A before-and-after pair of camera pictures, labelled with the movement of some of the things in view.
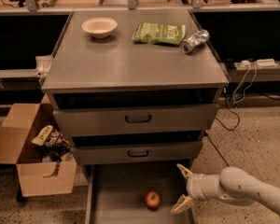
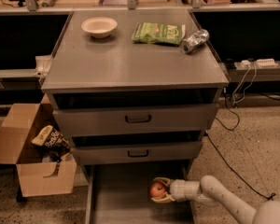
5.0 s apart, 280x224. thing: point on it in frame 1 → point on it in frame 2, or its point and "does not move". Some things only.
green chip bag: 159,33 does not move
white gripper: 194,186 → 178,190
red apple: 152,200 → 158,189
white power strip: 263,63 does not move
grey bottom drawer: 136,194 does not move
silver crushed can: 193,41 does not move
